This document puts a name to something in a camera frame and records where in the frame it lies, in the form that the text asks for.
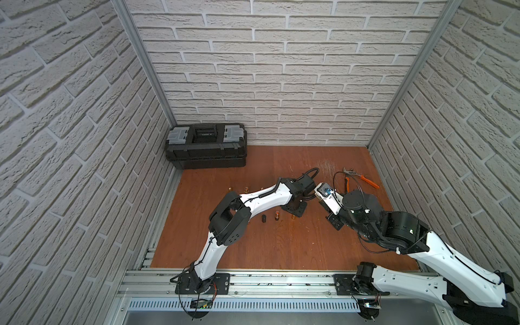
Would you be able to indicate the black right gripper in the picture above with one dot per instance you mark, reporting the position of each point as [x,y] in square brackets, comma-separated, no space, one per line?
[331,219]

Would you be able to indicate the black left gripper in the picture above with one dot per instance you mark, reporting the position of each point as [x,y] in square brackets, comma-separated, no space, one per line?
[296,207]

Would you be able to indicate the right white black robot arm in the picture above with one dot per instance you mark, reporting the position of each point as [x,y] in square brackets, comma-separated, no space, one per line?
[473,294]

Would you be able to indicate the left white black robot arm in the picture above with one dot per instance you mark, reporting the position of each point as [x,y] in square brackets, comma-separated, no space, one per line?
[229,220]

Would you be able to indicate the black plastic toolbox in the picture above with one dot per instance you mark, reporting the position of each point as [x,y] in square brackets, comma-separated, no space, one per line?
[207,146]

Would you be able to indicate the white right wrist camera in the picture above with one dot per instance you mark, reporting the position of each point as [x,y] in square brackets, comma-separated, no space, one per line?
[329,198]

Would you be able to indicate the orange handled pliers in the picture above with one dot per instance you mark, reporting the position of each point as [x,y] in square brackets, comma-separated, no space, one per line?
[351,173]

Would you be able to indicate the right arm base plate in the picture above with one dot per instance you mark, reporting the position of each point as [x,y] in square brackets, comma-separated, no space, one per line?
[351,284]

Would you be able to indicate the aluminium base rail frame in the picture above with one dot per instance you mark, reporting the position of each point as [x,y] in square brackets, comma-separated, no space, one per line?
[265,297]

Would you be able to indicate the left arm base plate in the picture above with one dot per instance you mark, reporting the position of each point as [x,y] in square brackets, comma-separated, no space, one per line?
[221,283]

